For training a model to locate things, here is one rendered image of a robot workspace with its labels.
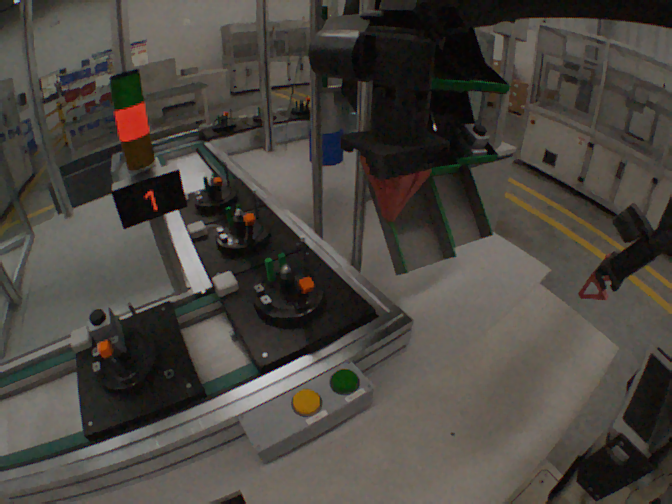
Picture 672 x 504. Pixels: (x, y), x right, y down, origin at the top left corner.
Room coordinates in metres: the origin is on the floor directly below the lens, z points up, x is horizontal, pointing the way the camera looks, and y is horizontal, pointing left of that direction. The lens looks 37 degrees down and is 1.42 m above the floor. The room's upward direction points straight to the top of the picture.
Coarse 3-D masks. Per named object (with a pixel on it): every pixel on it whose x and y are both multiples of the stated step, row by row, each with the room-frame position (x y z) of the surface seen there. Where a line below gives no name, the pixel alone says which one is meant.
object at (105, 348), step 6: (102, 342) 0.23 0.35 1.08; (108, 342) 0.23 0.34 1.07; (102, 348) 0.22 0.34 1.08; (108, 348) 0.22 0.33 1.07; (102, 354) 0.21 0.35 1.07; (108, 354) 0.22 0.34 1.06; (114, 354) 0.23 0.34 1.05; (108, 360) 0.22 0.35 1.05; (114, 360) 0.22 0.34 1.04; (114, 366) 0.22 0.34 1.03; (120, 366) 0.22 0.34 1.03; (120, 372) 0.22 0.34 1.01; (126, 372) 0.23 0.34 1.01
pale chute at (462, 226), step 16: (448, 176) 0.73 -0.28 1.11; (464, 176) 0.73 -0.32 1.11; (448, 192) 0.70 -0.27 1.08; (464, 192) 0.71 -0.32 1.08; (448, 208) 0.66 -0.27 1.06; (464, 208) 0.68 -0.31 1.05; (480, 208) 0.66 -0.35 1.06; (448, 224) 0.59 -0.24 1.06; (464, 224) 0.65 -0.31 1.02; (480, 224) 0.65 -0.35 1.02; (464, 240) 0.62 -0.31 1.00
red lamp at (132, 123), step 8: (144, 104) 0.46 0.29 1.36; (120, 112) 0.42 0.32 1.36; (128, 112) 0.43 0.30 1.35; (136, 112) 0.43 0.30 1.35; (144, 112) 0.45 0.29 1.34; (120, 120) 0.42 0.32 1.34; (128, 120) 0.43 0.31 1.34; (136, 120) 0.43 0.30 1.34; (144, 120) 0.45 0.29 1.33; (120, 128) 0.42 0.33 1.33; (128, 128) 0.42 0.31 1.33; (136, 128) 0.43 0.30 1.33; (144, 128) 0.44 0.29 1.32; (120, 136) 0.43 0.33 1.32; (128, 136) 0.42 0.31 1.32; (136, 136) 0.43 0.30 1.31
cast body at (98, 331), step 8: (96, 312) 0.27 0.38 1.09; (104, 312) 0.28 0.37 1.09; (112, 312) 0.30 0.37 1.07; (88, 320) 0.26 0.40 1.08; (96, 320) 0.26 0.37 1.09; (104, 320) 0.27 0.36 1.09; (112, 320) 0.28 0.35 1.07; (96, 328) 0.25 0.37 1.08; (104, 328) 0.25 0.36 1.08; (112, 328) 0.26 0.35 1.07; (120, 328) 0.29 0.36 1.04; (96, 336) 0.24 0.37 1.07; (104, 336) 0.25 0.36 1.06; (112, 336) 0.26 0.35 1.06; (120, 336) 0.27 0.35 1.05; (112, 344) 0.25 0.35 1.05; (120, 344) 0.25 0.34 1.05; (120, 352) 0.25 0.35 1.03
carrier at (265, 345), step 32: (288, 256) 0.58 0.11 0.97; (224, 288) 0.46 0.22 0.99; (256, 288) 0.44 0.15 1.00; (288, 288) 0.44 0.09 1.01; (320, 288) 0.46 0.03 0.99; (352, 288) 0.48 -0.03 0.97; (256, 320) 0.39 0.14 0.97; (288, 320) 0.38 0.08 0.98; (320, 320) 0.40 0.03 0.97; (352, 320) 0.40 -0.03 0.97; (256, 352) 0.32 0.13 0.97; (288, 352) 0.32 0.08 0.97
